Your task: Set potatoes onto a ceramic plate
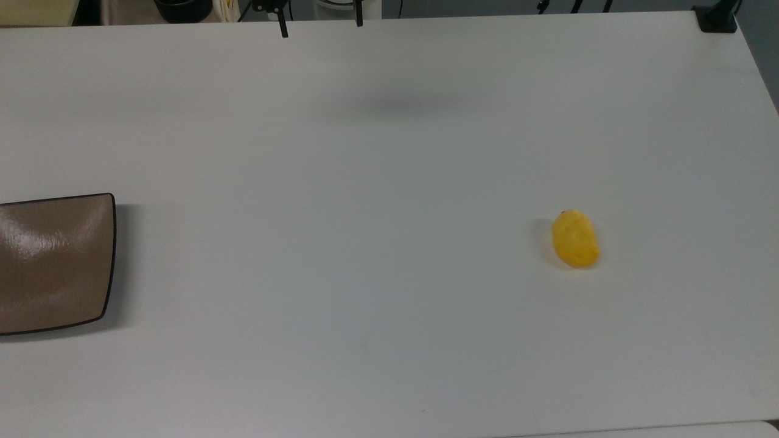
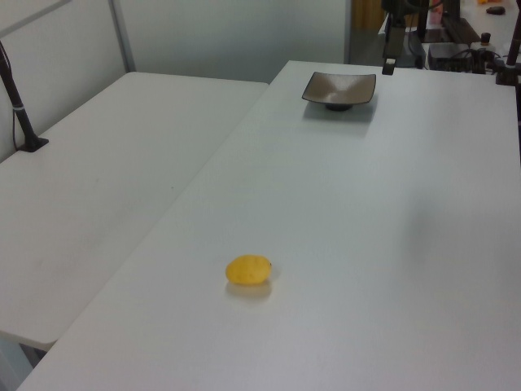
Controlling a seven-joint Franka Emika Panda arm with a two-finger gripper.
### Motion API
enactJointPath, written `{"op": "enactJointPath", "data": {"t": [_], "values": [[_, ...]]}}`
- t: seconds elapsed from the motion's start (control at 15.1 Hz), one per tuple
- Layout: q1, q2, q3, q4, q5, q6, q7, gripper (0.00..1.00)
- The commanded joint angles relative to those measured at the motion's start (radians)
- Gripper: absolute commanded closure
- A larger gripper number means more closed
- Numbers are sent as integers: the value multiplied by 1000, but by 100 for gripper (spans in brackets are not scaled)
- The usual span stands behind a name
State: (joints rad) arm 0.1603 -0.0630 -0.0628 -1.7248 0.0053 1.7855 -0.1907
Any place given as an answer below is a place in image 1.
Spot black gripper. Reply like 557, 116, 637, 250
251, 0, 365, 39

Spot brown square ceramic plate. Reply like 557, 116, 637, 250
0, 193, 117, 336

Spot black round bucket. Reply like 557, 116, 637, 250
153, 0, 214, 24

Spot black stand legs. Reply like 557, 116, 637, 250
536, 0, 614, 14

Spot beige cardboard box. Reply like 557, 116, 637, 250
0, 0, 81, 27

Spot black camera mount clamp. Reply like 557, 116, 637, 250
692, 0, 742, 33

